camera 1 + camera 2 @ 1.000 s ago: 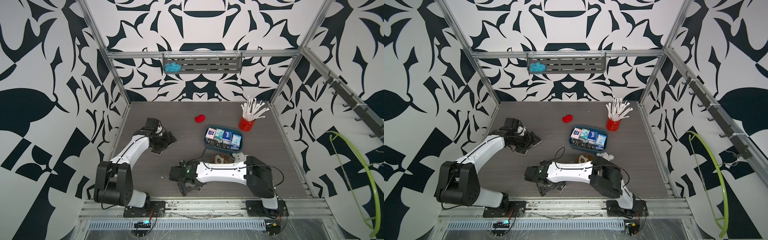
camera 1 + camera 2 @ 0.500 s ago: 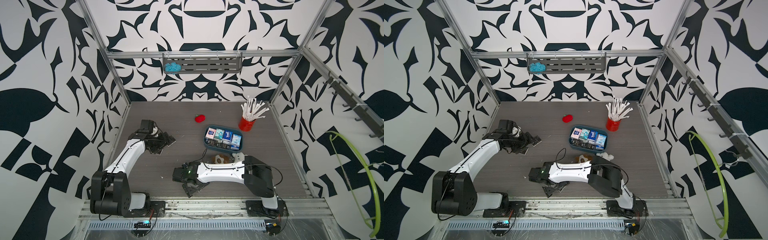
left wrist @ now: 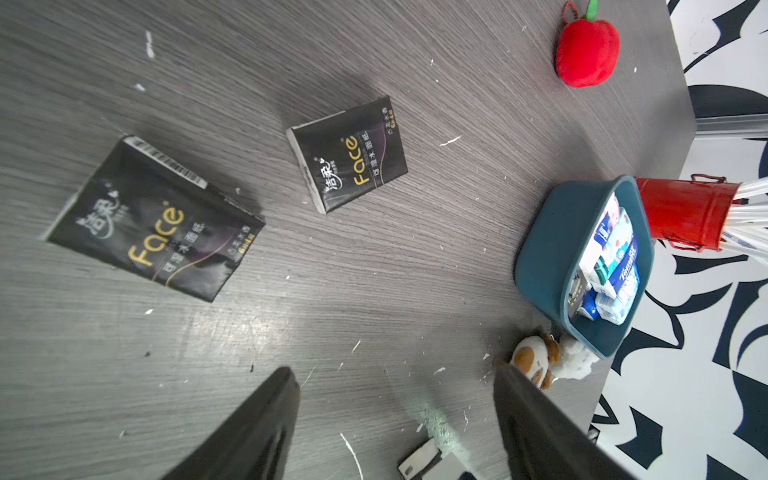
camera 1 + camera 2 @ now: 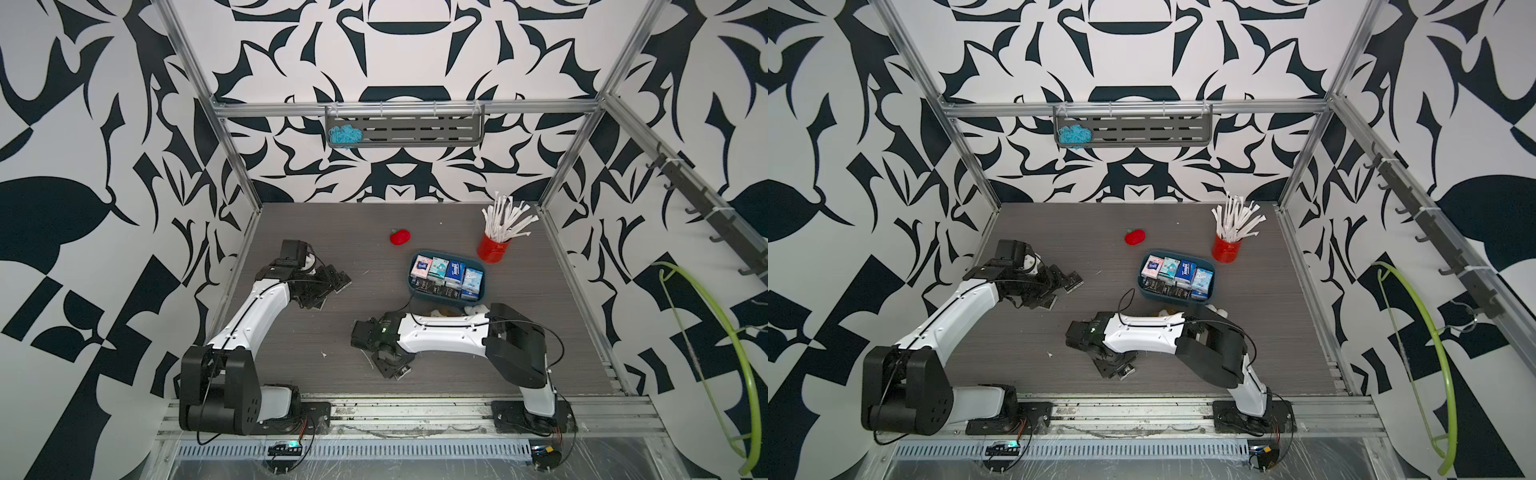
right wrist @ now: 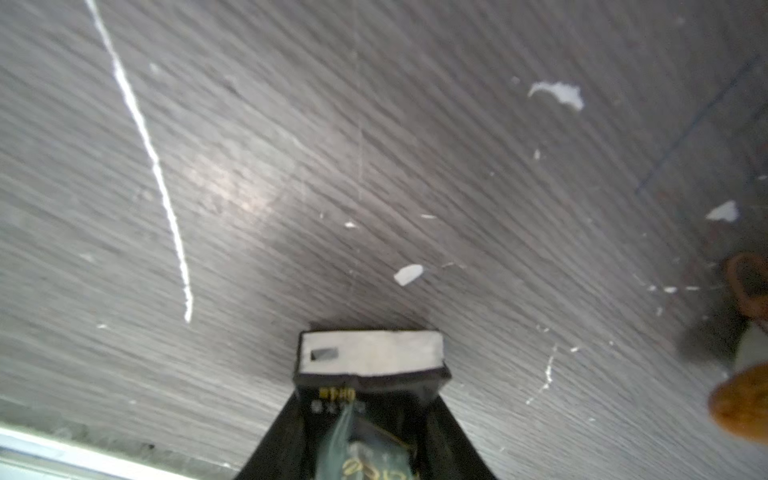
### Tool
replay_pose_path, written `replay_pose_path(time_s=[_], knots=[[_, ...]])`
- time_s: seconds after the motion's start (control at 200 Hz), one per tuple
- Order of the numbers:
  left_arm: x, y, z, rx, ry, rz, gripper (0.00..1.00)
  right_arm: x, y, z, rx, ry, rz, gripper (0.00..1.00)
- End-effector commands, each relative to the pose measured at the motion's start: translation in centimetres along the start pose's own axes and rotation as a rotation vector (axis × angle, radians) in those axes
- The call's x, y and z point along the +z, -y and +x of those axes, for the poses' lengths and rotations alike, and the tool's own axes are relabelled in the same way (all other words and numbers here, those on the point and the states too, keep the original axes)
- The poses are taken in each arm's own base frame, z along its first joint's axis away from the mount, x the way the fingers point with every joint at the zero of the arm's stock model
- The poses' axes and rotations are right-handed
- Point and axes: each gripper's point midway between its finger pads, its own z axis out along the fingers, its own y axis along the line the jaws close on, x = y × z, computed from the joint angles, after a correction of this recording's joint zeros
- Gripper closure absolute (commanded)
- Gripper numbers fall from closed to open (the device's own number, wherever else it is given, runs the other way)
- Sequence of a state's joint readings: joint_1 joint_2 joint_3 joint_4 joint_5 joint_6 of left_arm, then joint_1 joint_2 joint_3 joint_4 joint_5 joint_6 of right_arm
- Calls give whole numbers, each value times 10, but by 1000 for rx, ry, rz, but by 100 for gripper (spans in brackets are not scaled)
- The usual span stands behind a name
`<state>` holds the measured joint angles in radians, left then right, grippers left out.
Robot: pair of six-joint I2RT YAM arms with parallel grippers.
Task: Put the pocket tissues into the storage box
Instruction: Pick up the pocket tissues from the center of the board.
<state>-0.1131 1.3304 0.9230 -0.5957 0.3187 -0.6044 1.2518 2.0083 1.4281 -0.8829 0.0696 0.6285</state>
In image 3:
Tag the pink Tempo tissue pack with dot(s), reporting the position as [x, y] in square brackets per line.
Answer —
[607, 221]

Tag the teal storage box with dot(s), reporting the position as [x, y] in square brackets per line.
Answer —
[549, 257]

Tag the red plush apple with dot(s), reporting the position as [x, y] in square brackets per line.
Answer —
[588, 49]

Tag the white plush toy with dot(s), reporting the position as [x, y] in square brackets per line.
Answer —
[575, 360]

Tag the dark blue Tempo tissue pack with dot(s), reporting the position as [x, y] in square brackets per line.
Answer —
[622, 271]

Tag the brown white plush dog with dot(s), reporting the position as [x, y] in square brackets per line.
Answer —
[535, 357]

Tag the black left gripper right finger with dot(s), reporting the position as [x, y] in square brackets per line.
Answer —
[540, 441]

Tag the black packet front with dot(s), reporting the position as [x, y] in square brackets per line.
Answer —
[143, 212]

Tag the red cup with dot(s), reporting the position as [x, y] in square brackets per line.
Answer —
[688, 214]

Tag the black packet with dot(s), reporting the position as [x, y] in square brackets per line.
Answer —
[143, 212]
[348, 154]

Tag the teal monster tissue pack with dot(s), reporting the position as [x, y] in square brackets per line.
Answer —
[613, 252]

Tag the light blue tissue pack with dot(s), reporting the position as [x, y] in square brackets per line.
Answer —
[616, 310]

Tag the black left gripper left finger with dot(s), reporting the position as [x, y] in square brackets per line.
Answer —
[253, 442]

